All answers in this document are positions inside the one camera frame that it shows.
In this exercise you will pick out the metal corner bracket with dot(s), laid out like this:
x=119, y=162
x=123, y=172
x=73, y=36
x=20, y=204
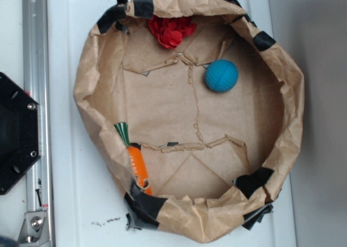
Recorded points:
x=34, y=231

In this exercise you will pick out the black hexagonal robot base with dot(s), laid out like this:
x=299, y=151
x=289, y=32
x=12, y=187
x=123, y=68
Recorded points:
x=19, y=133

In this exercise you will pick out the brown paper bag bin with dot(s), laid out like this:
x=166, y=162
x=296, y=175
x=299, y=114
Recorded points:
x=216, y=161

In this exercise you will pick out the blue ball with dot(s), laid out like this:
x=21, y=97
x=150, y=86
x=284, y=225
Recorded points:
x=221, y=76

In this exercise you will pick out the aluminium extrusion rail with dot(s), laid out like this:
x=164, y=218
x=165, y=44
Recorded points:
x=39, y=179

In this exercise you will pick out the orange toy carrot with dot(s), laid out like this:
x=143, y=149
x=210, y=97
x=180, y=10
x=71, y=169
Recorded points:
x=136, y=158

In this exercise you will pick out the red crumpled paper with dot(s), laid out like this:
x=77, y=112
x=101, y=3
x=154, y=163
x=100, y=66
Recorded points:
x=170, y=32

